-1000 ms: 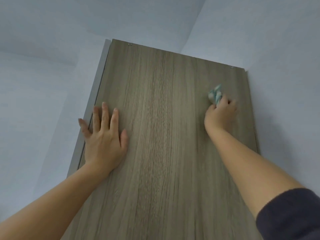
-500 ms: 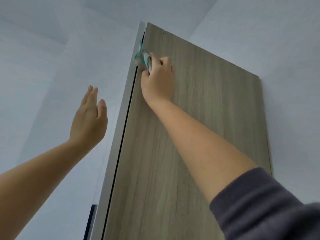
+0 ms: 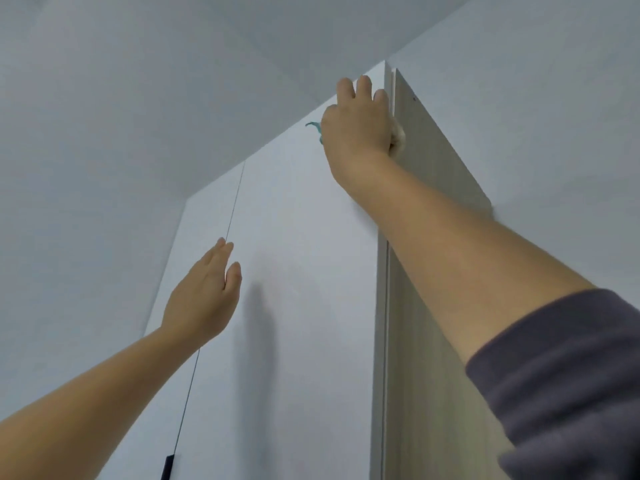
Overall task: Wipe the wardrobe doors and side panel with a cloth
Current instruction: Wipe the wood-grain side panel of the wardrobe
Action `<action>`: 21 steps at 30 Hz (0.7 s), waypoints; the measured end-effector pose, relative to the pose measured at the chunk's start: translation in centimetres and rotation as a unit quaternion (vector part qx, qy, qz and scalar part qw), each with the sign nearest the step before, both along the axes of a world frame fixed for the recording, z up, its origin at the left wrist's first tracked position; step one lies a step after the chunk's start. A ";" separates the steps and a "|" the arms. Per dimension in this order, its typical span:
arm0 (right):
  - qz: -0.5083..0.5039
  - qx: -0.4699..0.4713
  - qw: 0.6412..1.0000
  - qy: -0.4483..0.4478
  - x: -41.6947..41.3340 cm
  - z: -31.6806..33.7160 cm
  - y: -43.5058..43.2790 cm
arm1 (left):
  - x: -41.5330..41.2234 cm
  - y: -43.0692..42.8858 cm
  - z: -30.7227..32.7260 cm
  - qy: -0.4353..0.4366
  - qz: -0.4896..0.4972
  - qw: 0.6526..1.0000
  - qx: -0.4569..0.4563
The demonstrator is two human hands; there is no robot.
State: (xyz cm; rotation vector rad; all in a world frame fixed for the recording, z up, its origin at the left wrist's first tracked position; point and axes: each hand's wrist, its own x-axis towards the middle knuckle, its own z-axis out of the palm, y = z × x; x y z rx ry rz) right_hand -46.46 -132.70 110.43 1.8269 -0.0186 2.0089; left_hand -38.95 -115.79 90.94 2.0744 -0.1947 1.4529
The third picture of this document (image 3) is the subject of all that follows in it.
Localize person's right hand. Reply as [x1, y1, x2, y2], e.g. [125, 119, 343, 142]
[319, 75, 393, 191]

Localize person's left hand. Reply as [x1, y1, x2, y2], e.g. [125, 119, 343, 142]
[159, 237, 243, 348]

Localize beige cloth with teal edge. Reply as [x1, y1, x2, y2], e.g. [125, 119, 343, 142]
[305, 118, 407, 158]

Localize person's right forearm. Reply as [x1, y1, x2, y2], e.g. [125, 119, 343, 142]
[339, 152, 596, 365]

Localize person's left forearm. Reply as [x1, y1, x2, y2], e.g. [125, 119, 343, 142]
[0, 327, 201, 480]

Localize dark grey sweater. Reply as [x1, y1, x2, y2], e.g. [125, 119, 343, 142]
[465, 288, 640, 480]

